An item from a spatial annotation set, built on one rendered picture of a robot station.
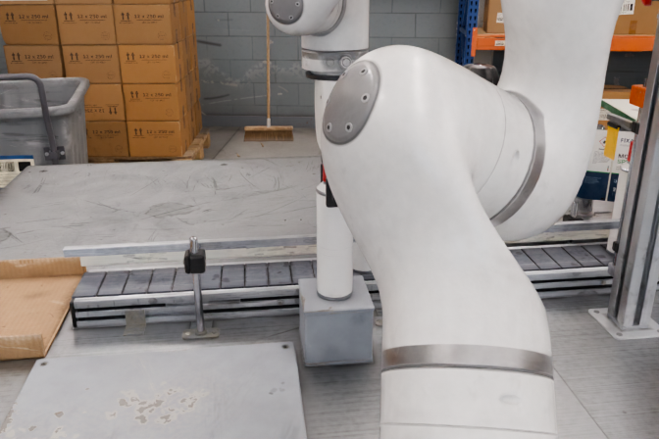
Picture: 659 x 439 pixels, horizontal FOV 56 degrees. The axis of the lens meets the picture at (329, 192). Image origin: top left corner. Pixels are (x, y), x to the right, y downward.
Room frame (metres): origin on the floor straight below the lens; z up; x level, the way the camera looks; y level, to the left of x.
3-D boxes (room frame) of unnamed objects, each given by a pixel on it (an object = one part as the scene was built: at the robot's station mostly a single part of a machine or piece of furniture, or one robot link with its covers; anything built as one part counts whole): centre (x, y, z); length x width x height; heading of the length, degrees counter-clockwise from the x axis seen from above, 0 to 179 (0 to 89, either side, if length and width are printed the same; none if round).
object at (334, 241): (0.80, -0.01, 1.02); 0.05 x 0.05 x 0.20
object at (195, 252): (0.85, 0.20, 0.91); 0.07 x 0.03 x 0.16; 7
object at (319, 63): (0.80, -0.01, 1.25); 0.09 x 0.08 x 0.03; 7
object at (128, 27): (4.49, 1.55, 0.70); 1.20 x 0.82 x 1.39; 91
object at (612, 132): (0.99, -0.46, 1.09); 0.03 x 0.01 x 0.06; 7
